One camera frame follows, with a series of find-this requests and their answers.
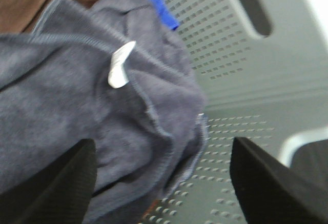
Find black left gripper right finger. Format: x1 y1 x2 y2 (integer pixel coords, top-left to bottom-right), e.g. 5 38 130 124
230 137 327 223

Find grey-blue towel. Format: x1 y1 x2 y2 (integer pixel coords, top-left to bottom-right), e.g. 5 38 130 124
1 0 207 223

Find blue towel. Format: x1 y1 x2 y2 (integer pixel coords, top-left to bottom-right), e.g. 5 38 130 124
116 0 180 31

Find grey perforated laundry basket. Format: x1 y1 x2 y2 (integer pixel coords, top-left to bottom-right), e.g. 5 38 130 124
143 0 327 223

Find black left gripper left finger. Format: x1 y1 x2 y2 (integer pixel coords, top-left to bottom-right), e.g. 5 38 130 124
1 139 97 223

